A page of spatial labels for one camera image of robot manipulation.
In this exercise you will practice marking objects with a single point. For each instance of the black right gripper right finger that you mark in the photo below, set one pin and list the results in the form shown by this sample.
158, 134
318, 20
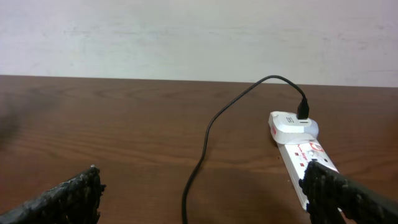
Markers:
332, 197

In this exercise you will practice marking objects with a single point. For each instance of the white power strip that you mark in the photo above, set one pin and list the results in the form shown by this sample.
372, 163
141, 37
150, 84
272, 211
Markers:
296, 158

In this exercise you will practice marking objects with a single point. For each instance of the white charger adapter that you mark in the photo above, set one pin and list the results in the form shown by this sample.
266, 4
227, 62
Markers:
286, 129

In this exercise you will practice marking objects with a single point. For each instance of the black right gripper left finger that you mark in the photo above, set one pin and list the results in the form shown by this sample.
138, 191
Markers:
73, 201

